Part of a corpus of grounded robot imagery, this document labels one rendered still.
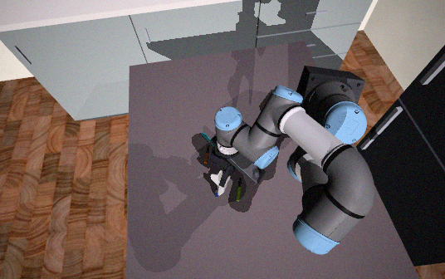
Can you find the turquoise rod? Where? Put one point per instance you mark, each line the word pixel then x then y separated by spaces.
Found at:
pixel 206 137

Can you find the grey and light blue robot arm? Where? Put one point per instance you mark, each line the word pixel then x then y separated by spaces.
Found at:
pixel 324 156

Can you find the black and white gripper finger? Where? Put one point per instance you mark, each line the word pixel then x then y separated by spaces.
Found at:
pixel 221 180

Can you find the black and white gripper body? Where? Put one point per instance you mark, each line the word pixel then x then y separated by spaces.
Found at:
pixel 218 160

